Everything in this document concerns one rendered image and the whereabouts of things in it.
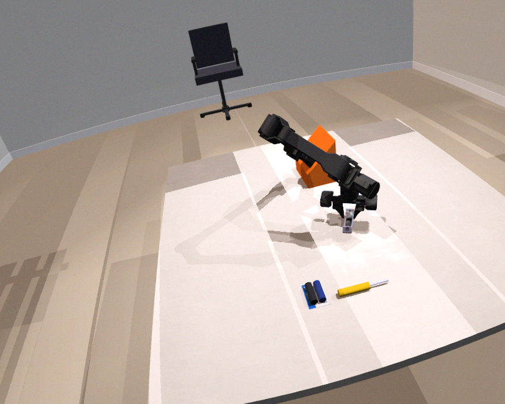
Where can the grey battery holder with spring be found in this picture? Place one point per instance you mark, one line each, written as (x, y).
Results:
(348, 228)

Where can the yellow-handled screwdriver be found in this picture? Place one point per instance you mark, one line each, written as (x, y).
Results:
(357, 288)

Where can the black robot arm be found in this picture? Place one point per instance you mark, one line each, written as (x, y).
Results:
(277, 131)

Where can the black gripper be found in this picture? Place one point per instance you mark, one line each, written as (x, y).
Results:
(349, 196)

